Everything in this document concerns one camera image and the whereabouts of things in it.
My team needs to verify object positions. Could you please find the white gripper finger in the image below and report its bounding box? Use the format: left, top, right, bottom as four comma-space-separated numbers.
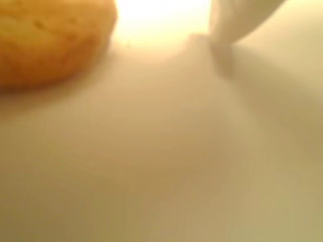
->
208, 0, 288, 46

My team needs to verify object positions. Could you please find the round mini chocolate chip cookie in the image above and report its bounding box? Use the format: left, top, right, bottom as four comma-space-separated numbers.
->
0, 0, 118, 92

